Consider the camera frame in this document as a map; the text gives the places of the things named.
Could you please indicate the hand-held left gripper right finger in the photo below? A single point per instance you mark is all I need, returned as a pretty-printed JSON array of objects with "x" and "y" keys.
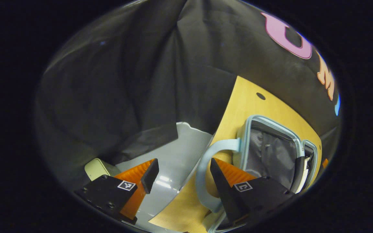
[{"x": 220, "y": 184}]

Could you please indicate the black backdrop cloth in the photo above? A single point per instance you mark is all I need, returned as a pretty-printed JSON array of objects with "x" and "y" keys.
[{"x": 141, "y": 81}]

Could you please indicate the light blue suitcase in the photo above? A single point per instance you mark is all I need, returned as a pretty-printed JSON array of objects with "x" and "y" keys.
[{"x": 270, "y": 152}]

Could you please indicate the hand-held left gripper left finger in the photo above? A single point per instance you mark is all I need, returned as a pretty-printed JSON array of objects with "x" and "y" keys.
[{"x": 150, "y": 176}]

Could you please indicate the beige rounded box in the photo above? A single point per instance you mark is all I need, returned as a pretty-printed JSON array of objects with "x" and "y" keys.
[{"x": 97, "y": 168}]

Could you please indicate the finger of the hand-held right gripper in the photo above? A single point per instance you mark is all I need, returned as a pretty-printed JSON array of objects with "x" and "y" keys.
[{"x": 325, "y": 163}]

